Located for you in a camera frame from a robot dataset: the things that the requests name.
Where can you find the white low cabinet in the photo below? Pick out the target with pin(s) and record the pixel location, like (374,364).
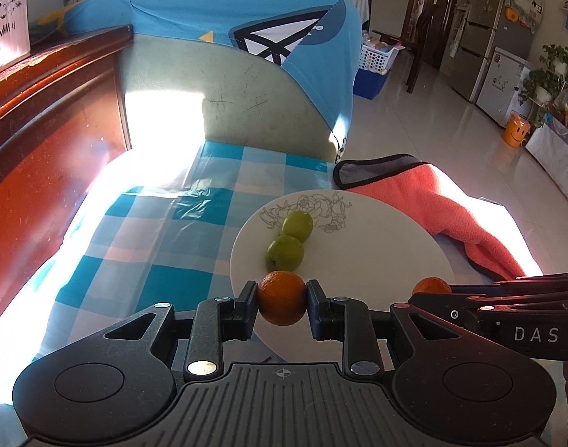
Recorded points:
(556,153)

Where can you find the green round fruit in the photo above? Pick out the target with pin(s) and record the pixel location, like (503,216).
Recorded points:
(285,251)
(297,226)

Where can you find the silver refrigerator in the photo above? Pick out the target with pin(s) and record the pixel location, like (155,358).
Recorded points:
(488,18)

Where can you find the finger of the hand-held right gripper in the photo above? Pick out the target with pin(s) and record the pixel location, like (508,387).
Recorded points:
(535,284)
(435,300)

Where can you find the green potted plant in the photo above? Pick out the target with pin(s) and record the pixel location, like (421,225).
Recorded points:
(556,70)

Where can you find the pink fleece towel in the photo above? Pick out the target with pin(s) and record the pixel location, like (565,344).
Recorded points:
(428,195)

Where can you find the grey-green sofa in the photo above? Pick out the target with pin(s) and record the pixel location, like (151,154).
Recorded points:
(247,102)

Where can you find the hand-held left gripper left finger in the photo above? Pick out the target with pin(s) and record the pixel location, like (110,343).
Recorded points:
(252,298)

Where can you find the blue plastic bin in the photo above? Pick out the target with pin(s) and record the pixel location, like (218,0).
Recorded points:
(372,84)

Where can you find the white floral plate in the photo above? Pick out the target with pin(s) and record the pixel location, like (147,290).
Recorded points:
(372,251)

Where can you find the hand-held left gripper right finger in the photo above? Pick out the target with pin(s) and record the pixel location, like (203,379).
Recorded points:
(313,305)

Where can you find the dark wooden door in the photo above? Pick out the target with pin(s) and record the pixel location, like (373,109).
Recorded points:
(440,9)

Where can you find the yellow smiley bucket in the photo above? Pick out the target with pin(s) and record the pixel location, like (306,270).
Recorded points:
(515,131)

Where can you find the small white freezer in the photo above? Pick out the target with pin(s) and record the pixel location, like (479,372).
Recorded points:
(500,84)

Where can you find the blue checkered tablecloth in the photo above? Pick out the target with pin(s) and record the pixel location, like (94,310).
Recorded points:
(149,251)

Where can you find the white plastic basket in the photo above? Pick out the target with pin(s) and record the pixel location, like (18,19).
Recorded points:
(379,56)

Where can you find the orange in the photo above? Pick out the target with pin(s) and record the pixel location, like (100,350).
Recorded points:
(430,285)
(281,298)

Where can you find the dark wooden chair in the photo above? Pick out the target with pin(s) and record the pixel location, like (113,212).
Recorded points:
(423,46)

